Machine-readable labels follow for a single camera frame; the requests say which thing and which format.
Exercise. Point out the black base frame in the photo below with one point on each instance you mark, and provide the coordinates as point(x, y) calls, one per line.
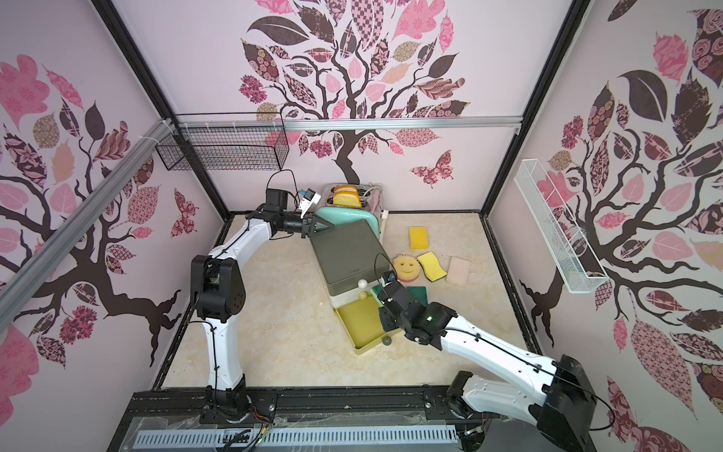
point(186, 408)

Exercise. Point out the toast slice back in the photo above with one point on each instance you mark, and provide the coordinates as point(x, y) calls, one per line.
point(346, 188)

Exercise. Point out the mint green toaster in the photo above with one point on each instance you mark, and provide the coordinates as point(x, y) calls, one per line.
point(372, 210)

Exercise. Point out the three-drawer storage cabinet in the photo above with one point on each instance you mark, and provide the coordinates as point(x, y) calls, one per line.
point(351, 261)

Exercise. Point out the white cable duct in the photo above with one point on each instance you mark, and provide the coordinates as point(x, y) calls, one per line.
point(294, 438)

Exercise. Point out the black wire basket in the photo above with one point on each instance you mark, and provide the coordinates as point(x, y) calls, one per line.
point(242, 142)

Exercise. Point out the smiley face sponge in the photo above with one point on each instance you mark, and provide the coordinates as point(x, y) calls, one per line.
point(407, 268)

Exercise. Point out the yellow bottom drawer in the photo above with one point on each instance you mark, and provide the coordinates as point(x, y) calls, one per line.
point(361, 321)

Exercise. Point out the yellow square sponge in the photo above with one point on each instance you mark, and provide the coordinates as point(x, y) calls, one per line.
point(419, 238)

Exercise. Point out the aluminium rail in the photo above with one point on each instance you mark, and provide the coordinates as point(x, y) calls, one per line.
point(27, 281)
point(371, 124)

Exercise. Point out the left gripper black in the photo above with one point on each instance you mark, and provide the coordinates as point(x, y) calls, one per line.
point(307, 225)

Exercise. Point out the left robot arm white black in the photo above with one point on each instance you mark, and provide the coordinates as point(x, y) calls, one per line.
point(218, 292)

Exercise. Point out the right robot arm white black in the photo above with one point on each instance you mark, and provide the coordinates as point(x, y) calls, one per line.
point(555, 396)

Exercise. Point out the aluminium rail back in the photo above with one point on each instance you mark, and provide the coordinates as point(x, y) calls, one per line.
point(371, 124)

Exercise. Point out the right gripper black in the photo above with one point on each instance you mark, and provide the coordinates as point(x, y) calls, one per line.
point(390, 295)

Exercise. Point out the pink sponge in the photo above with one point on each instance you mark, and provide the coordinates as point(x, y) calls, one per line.
point(458, 271)

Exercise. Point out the yellow green sponge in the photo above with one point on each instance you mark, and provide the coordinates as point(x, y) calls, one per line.
point(431, 267)

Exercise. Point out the yellow toast slice front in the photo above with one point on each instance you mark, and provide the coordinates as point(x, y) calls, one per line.
point(348, 199)

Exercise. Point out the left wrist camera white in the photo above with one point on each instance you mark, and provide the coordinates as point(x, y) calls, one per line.
point(307, 199)

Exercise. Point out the aluminium rail left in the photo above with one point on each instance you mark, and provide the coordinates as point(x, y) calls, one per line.
point(27, 281)

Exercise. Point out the white wire shelf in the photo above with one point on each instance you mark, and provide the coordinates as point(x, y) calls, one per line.
point(578, 264)

